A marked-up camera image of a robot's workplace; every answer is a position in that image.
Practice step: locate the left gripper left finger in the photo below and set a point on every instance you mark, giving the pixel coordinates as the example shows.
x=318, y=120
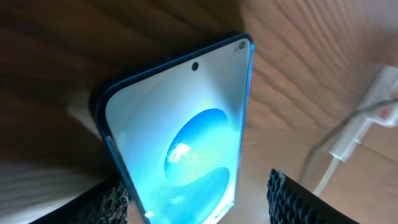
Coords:
x=105, y=203

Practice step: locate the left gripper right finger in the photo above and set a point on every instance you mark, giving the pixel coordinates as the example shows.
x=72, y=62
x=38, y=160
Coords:
x=291, y=203

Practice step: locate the blue screen smartphone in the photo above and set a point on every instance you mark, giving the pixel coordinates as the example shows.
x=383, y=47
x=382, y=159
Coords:
x=174, y=128

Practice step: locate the white power strip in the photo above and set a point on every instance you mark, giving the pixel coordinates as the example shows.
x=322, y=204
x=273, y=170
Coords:
x=381, y=92

